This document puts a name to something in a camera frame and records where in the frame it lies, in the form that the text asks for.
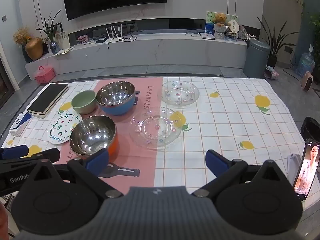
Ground blue water bottle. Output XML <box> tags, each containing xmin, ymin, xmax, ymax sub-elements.
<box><xmin>296</xmin><ymin>52</ymin><xmax>315</xmax><ymax>78</ymax></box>

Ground black book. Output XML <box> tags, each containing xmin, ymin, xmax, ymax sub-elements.
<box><xmin>27</xmin><ymin>82</ymin><xmax>69</xmax><ymax>119</ymax></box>

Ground decorative patterned plate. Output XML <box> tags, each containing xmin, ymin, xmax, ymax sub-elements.
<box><xmin>236</xmin><ymin>26</ymin><xmax>248</xmax><ymax>40</ymax></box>

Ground potted plant in blue vase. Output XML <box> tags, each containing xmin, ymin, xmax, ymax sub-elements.
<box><xmin>36</xmin><ymin>9</ymin><xmax>63</xmax><ymax>55</ymax></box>

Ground dried flower bunch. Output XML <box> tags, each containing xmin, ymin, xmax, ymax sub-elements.
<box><xmin>12</xmin><ymin>27</ymin><xmax>32</xmax><ymax>46</ymax></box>

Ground white marble television cabinet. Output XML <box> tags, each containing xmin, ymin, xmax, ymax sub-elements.
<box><xmin>24</xmin><ymin>31</ymin><xmax>250</xmax><ymax>80</ymax></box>

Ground green ceramic bowl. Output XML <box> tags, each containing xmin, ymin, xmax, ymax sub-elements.
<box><xmin>71</xmin><ymin>90</ymin><xmax>97</xmax><ymax>115</ymax></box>

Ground black chair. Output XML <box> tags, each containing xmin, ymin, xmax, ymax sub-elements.
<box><xmin>299</xmin><ymin>116</ymin><xmax>320</xmax><ymax>143</ymax></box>

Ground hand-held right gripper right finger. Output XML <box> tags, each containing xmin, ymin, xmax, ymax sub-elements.
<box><xmin>191</xmin><ymin>149</ymin><xmax>290</xmax><ymax>197</ymax></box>

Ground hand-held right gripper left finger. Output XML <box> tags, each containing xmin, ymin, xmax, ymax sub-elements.
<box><xmin>19</xmin><ymin>148</ymin><xmax>124</xmax><ymax>198</ymax></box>

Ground stack of papers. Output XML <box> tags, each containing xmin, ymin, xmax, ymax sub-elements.
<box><xmin>54</xmin><ymin>47</ymin><xmax>73</xmax><ymax>56</ymax></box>

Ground blue and white box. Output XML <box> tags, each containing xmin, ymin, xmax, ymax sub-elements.
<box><xmin>9</xmin><ymin>112</ymin><xmax>32</xmax><ymax>137</ymax></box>

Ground white router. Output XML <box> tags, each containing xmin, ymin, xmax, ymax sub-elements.
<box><xmin>105</xmin><ymin>24</ymin><xmax>125</xmax><ymax>40</ymax></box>

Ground blue steel bowl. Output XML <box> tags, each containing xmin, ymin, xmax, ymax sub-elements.
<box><xmin>96</xmin><ymin>81</ymin><xmax>138</xmax><ymax>116</ymax></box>

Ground lemon print checkered tablecloth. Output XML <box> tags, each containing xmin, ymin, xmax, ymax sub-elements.
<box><xmin>0</xmin><ymin>77</ymin><xmax>307</xmax><ymax>200</ymax></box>

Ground golden vase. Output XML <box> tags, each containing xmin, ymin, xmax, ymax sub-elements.
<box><xmin>25</xmin><ymin>37</ymin><xmax>44</xmax><ymax>61</ymax></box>

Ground pink storage box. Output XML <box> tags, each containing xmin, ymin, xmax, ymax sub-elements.
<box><xmin>34</xmin><ymin>66</ymin><xmax>55</xmax><ymax>85</ymax></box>

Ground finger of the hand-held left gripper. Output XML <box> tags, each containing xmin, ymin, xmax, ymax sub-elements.
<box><xmin>0</xmin><ymin>144</ymin><xmax>29</xmax><ymax>159</ymax></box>
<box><xmin>28</xmin><ymin>148</ymin><xmax>61</xmax><ymax>165</ymax></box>

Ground smartphone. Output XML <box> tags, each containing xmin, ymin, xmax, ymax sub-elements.
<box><xmin>293</xmin><ymin>138</ymin><xmax>320</xmax><ymax>195</ymax></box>

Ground grey trash can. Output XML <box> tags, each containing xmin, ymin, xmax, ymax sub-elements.
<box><xmin>243</xmin><ymin>39</ymin><xmax>271</xmax><ymax>78</ymax></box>

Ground clear glass plate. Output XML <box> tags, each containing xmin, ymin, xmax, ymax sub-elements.
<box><xmin>160</xmin><ymin>80</ymin><xmax>200</xmax><ymax>107</ymax></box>
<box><xmin>129</xmin><ymin>106</ymin><xmax>182</xmax><ymax>151</ymax></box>

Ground painted white plate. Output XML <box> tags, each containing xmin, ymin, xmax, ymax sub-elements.
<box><xmin>47</xmin><ymin>110</ymin><xmax>83</xmax><ymax>145</ymax></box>

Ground white round fan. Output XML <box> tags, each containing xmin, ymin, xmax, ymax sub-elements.
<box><xmin>229</xmin><ymin>19</ymin><xmax>240</xmax><ymax>38</ymax></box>

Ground floral fabric bag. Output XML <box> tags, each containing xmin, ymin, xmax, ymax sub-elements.
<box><xmin>264</xmin><ymin>65</ymin><xmax>279</xmax><ymax>80</ymax></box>

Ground white phone stand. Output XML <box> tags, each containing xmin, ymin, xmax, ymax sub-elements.
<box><xmin>286</xmin><ymin>154</ymin><xmax>307</xmax><ymax>202</ymax></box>

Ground brown teddy bear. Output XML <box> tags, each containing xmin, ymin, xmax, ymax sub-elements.
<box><xmin>214</xmin><ymin>13</ymin><xmax>230</xmax><ymax>28</ymax></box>

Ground teddy bear clutter pile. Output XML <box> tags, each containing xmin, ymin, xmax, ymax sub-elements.
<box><xmin>205</xmin><ymin>11</ymin><xmax>238</xmax><ymax>34</ymax></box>

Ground small pink heater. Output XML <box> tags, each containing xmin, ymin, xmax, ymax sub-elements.
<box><xmin>301</xmin><ymin>71</ymin><xmax>314</xmax><ymax>92</ymax></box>

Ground tall leafy potted plant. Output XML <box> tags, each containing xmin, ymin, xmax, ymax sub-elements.
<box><xmin>257</xmin><ymin>15</ymin><xmax>299</xmax><ymax>68</ymax></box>

